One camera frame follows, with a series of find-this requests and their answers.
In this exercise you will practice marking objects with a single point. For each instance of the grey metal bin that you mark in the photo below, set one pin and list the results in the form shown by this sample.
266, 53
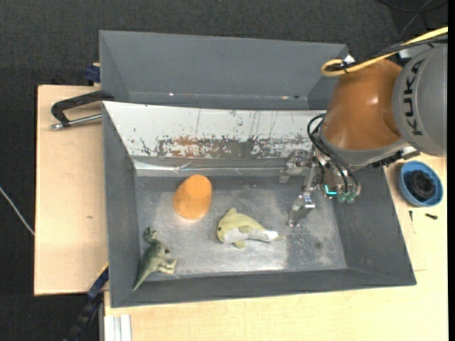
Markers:
220, 66

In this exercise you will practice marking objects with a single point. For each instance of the small black screw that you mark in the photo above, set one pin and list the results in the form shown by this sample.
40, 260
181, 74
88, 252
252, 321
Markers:
432, 216

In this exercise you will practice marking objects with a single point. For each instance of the black cylinder on white bracket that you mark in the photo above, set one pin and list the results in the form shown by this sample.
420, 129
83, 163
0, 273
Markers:
392, 158

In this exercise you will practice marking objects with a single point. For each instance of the green toy dinosaur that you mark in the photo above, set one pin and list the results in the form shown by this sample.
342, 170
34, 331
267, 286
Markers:
153, 258

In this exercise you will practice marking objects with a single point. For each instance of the blue round bowl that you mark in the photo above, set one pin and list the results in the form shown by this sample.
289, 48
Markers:
405, 187

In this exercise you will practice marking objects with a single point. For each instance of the pale wood board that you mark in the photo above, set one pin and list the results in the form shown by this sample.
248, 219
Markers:
71, 190

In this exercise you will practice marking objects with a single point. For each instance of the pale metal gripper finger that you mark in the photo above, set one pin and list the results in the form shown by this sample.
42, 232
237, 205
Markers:
293, 167
300, 210

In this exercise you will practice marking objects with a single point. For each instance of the orange plastic cup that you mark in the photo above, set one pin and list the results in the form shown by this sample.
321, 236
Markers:
192, 197

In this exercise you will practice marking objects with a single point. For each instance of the black ribbed round part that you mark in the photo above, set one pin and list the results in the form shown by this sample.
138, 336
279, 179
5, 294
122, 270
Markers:
423, 183

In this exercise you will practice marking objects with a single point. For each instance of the yellow-green plush dolphin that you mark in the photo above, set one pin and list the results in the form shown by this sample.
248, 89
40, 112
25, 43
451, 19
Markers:
241, 224

